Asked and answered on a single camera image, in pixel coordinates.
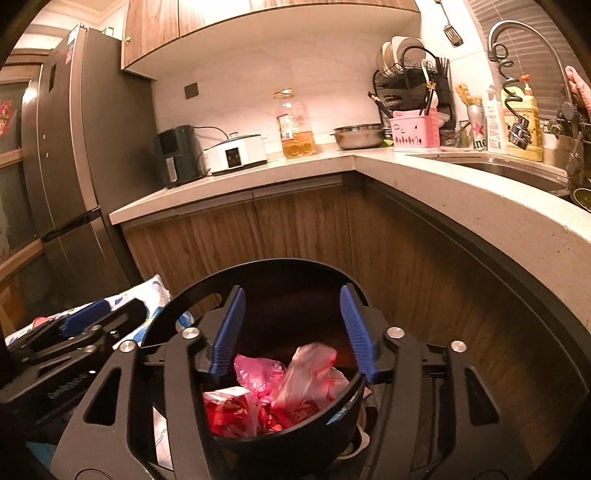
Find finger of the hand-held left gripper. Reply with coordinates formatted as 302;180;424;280
4;325;116;370
28;298;148;344

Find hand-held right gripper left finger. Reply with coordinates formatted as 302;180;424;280
50;285;246;480

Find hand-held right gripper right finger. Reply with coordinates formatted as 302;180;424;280
339;284;541;480

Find translucent pink plastic bag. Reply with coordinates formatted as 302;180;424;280
272;342;352;416

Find red printed plastic bag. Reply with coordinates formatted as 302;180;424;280
203;387;324;437

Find black trash bin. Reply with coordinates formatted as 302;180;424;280
139;259;375;462

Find floral blanket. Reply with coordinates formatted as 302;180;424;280
4;274;195;352

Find wooden kitchen base cabinet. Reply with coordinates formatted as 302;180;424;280
109;148;591;472

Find wooden glass-door cabinet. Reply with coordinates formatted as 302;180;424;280
0;51;51;333

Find dark steel refrigerator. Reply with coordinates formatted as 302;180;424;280
21;27;158;315

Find white slow cooker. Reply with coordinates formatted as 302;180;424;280
202;132;269;176

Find black air fryer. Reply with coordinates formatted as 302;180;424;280
154;124;204;189

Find steel bowl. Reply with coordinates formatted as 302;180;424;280
330;124;386;151

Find pink utensil holder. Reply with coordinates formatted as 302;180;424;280
389;113;440;153

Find cooking oil bottle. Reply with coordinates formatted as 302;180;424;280
273;89;317;160

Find red paper decoration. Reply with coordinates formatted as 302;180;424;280
0;99;17;137

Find steel sink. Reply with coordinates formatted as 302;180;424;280
406;150;571;195

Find silver beer can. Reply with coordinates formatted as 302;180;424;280
466;104;489;152

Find white pump bottle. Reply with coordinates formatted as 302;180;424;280
485;84;509;155

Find white plate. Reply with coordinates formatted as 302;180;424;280
392;36;428;68
376;41;394;77

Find yellow detergent bottle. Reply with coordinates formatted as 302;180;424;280
501;75;544;162

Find wooden upper cabinet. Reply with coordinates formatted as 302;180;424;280
121;0;422;80

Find black hanging spatula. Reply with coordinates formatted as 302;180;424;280
436;0;465;48

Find grey window blinds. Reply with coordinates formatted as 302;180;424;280
464;0;591;121

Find pink rubber glove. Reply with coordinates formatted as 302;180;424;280
564;65;591;116

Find steel spring faucet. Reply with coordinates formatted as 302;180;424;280
487;19;578;148

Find black wire dish rack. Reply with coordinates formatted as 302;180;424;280
373;46;451;139

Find wire sink caddy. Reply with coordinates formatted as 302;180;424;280
542;104;591;139

